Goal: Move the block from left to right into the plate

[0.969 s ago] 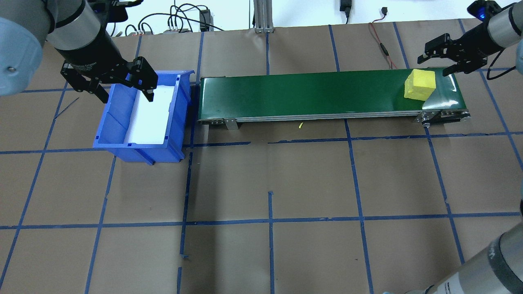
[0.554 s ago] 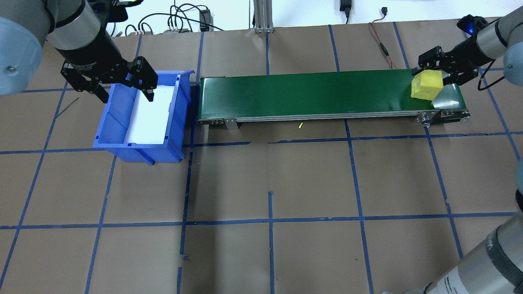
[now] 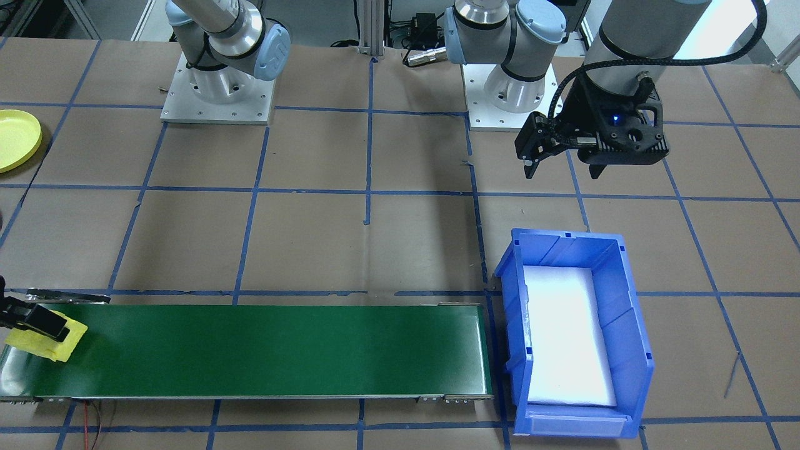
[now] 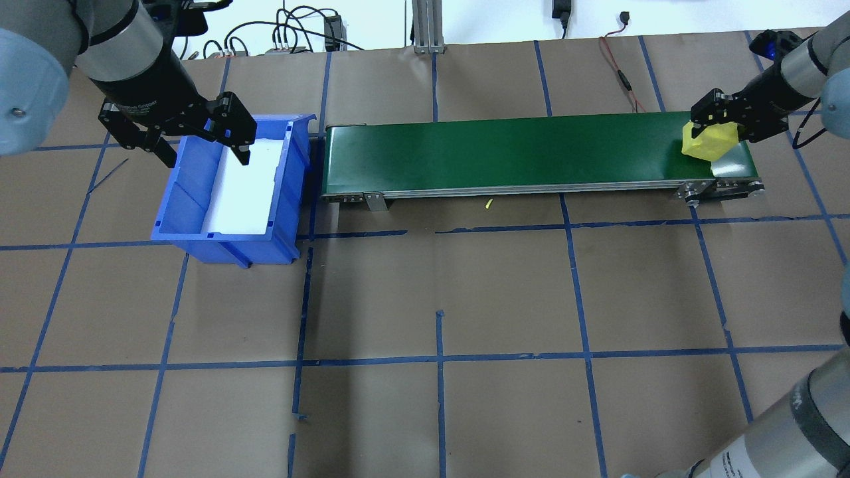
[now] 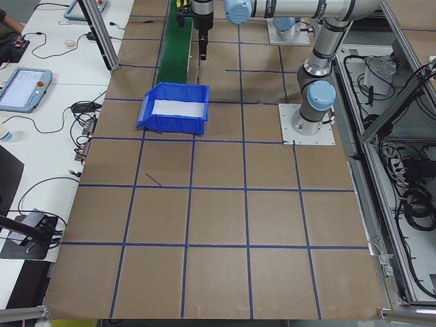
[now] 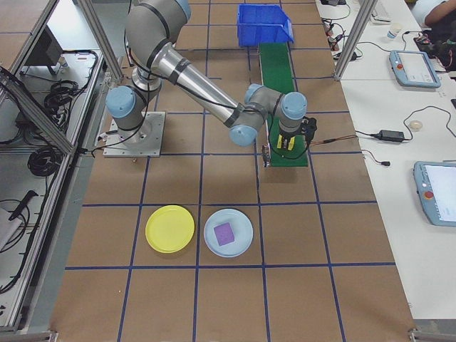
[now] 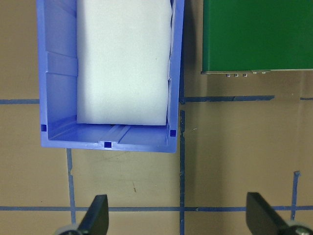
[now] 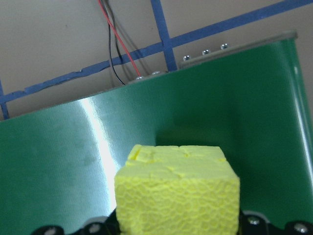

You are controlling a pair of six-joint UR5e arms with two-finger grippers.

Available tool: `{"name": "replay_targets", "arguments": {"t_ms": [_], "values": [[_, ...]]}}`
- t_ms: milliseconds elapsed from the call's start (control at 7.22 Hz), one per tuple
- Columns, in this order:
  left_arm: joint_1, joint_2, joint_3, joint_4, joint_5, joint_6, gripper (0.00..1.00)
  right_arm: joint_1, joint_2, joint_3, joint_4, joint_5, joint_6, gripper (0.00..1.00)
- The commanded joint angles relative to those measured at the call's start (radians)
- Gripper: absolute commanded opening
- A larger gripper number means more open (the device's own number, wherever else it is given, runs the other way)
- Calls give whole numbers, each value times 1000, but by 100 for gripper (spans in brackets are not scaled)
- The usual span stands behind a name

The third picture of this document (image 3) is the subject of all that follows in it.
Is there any yellow foam cube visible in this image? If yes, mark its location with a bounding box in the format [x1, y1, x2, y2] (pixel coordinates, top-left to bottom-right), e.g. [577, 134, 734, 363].
[5, 309, 89, 364]

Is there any yellow plate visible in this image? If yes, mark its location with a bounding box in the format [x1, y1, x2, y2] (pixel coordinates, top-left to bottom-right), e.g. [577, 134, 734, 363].
[0, 109, 43, 174]

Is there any silver metal cylinder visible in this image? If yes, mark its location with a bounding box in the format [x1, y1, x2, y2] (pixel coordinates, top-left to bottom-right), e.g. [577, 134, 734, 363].
[402, 47, 449, 68]

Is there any black power adapter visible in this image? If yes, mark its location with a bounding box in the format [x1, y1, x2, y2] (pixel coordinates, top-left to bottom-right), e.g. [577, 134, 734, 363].
[409, 11, 439, 37]

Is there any blue plastic storage bin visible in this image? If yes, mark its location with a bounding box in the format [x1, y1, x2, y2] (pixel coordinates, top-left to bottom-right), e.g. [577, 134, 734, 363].
[493, 227, 656, 439]

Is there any white foam pad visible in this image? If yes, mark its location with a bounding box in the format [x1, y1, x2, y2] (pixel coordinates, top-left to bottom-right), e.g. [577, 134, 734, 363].
[521, 264, 619, 409]

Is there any green conveyor belt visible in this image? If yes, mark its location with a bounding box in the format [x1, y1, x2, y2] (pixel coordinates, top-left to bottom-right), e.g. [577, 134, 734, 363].
[0, 287, 495, 405]

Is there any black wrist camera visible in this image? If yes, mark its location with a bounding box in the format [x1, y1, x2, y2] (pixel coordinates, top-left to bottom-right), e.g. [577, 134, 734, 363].
[578, 94, 671, 168]

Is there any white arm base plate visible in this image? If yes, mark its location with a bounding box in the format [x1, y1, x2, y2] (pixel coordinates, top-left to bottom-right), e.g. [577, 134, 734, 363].
[160, 52, 276, 126]
[461, 62, 564, 132]

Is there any thin red cable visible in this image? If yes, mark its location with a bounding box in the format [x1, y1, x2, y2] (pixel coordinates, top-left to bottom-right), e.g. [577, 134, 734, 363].
[81, 400, 119, 450]

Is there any aluminium frame bar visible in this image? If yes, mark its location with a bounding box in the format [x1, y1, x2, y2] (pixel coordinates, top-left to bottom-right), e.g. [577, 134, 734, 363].
[61, 0, 102, 39]
[770, 49, 800, 74]

